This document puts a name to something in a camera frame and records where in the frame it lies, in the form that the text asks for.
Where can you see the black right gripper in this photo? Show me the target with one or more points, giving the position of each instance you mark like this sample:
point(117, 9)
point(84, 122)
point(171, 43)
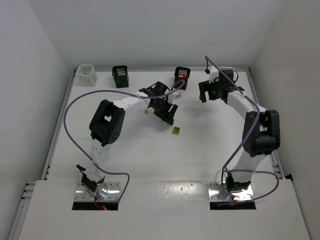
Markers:
point(208, 89)

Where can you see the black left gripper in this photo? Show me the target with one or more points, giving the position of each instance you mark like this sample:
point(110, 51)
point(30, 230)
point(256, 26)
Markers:
point(165, 112)

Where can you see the lime lego brick mid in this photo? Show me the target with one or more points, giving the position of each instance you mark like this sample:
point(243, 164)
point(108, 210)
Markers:
point(176, 130)

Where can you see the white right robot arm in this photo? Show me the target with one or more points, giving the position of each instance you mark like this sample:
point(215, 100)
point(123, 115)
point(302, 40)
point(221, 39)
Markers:
point(261, 130)

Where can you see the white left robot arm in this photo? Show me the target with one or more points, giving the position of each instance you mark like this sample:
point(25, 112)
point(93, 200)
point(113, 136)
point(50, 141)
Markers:
point(107, 123)

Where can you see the black bin right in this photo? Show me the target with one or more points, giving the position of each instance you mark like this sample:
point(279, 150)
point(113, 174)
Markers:
point(181, 69)

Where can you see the black bin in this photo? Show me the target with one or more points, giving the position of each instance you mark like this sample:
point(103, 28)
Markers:
point(181, 69)
point(120, 76)

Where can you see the black bin left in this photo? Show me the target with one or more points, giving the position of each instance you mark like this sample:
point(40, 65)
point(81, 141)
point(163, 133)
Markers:
point(120, 76)

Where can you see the white bin far left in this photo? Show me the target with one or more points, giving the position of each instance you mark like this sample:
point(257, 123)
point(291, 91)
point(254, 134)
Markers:
point(86, 76)

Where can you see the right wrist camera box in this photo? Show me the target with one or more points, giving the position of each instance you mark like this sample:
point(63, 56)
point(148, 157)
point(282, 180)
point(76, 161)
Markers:
point(213, 73)

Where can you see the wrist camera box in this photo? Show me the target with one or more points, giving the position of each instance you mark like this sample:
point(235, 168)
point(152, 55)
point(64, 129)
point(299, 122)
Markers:
point(174, 96)
point(213, 73)

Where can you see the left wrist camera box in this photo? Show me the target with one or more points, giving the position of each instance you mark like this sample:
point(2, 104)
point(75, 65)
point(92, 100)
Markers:
point(174, 96)

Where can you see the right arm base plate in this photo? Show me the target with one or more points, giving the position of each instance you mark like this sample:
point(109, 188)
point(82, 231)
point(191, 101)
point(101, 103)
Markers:
point(219, 194)

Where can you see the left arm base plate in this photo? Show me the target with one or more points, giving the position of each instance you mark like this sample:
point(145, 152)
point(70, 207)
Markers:
point(105, 192)

